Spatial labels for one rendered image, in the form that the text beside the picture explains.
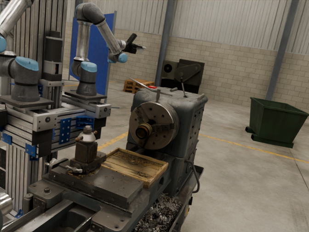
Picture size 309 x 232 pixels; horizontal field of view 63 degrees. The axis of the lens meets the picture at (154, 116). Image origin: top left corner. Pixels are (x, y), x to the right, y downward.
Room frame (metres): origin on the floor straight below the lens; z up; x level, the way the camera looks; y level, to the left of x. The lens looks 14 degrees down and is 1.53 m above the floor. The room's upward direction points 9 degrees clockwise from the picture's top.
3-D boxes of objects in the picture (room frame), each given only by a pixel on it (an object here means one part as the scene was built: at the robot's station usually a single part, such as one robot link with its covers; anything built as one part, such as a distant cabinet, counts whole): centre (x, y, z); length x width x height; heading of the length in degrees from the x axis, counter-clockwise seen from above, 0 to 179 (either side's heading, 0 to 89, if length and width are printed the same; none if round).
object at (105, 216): (0.99, 0.23, 0.90); 0.47 x 0.30 x 0.06; 70
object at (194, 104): (2.00, -0.12, 1.06); 0.59 x 0.48 x 0.39; 160
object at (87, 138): (1.06, 0.28, 1.13); 0.08 x 0.08 x 0.03
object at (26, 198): (0.93, 0.46, 0.84); 0.04 x 0.04 x 0.10; 70
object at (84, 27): (1.97, 0.62, 1.54); 0.15 x 0.12 x 0.55; 42
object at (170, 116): (1.61, 0.00, 1.08); 0.32 x 0.09 x 0.32; 70
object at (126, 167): (1.36, 0.09, 0.89); 0.36 x 0.30 x 0.04; 70
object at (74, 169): (1.08, 0.27, 0.99); 0.20 x 0.10 x 0.05; 160
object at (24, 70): (1.43, 0.76, 1.33); 0.13 x 0.12 x 0.14; 84
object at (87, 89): (1.87, 0.53, 1.21); 0.15 x 0.15 x 0.10
